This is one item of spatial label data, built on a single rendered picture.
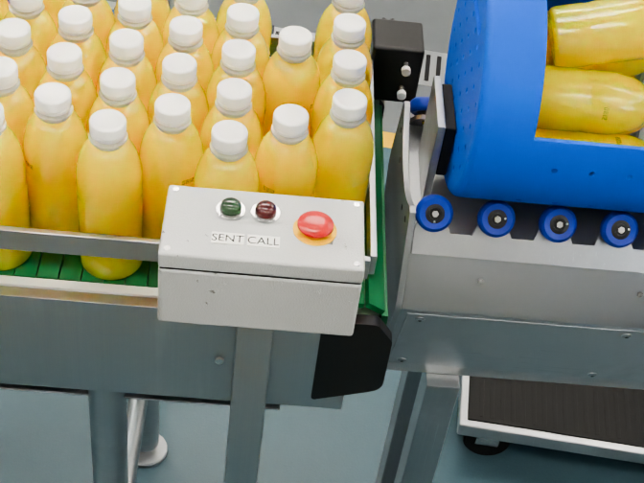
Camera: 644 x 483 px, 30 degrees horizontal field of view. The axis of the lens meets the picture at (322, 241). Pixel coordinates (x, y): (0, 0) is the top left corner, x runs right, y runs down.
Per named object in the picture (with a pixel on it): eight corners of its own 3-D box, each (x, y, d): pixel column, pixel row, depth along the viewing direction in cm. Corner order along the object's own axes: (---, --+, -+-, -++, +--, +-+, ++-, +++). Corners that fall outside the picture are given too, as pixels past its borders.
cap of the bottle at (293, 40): (271, 47, 141) (272, 34, 140) (290, 34, 144) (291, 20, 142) (298, 61, 140) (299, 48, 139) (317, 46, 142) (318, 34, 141)
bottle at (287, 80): (242, 172, 154) (251, 46, 141) (275, 144, 159) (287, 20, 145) (287, 196, 152) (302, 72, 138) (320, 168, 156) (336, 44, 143)
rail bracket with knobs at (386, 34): (413, 120, 166) (425, 59, 158) (361, 115, 165) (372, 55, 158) (411, 77, 173) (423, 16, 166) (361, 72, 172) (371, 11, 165)
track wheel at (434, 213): (456, 196, 142) (453, 195, 144) (418, 193, 142) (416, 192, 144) (451, 234, 143) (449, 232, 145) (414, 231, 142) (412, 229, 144)
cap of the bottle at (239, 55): (219, 69, 137) (219, 56, 136) (222, 49, 140) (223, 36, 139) (253, 73, 138) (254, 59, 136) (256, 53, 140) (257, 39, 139)
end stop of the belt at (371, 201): (374, 274, 137) (377, 256, 135) (367, 274, 137) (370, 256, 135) (370, 64, 165) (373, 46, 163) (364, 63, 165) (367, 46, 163)
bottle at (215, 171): (191, 246, 144) (195, 119, 130) (251, 248, 145) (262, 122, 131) (189, 290, 139) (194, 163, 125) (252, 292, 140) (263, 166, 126)
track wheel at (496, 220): (477, 201, 142) (474, 200, 144) (480, 240, 143) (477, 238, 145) (516, 198, 143) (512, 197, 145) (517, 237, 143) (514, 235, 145)
